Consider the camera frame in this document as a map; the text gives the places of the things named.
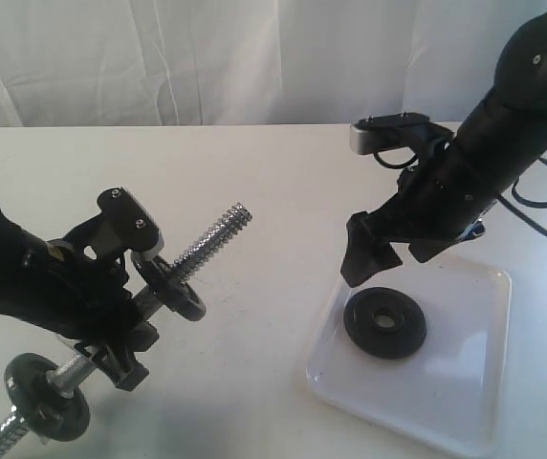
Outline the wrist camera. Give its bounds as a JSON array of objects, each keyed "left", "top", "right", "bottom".
[
  {"left": 70, "top": 187, "right": 165, "bottom": 262},
  {"left": 349, "top": 112, "right": 454, "bottom": 170}
]

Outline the white backdrop curtain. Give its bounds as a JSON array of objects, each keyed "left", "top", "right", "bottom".
[{"left": 0, "top": 1, "right": 547, "bottom": 127}]

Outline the chrome threaded dumbbell bar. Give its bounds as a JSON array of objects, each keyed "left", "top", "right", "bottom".
[{"left": 0, "top": 205, "right": 252, "bottom": 457}]

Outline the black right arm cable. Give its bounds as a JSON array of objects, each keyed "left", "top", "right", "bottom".
[{"left": 497, "top": 157, "right": 547, "bottom": 252}]

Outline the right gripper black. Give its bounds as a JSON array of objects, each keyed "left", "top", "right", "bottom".
[{"left": 340, "top": 139, "right": 484, "bottom": 287}]

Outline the black weight plate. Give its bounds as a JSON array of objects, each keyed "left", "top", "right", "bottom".
[{"left": 342, "top": 287, "right": 427, "bottom": 360}]

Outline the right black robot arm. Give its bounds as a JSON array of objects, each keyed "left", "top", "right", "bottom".
[{"left": 340, "top": 12, "right": 547, "bottom": 287}]

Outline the white plastic tray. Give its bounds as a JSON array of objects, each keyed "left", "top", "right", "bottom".
[{"left": 304, "top": 254, "right": 512, "bottom": 458}]

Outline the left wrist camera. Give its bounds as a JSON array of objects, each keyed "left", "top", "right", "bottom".
[{"left": 70, "top": 187, "right": 165, "bottom": 262}]

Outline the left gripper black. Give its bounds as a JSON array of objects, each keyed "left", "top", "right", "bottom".
[{"left": 19, "top": 241, "right": 160, "bottom": 390}]

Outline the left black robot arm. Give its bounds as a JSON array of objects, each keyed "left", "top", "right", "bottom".
[{"left": 0, "top": 187, "right": 164, "bottom": 391}]

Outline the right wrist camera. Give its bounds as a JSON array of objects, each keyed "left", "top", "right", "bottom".
[{"left": 349, "top": 112, "right": 454, "bottom": 170}]

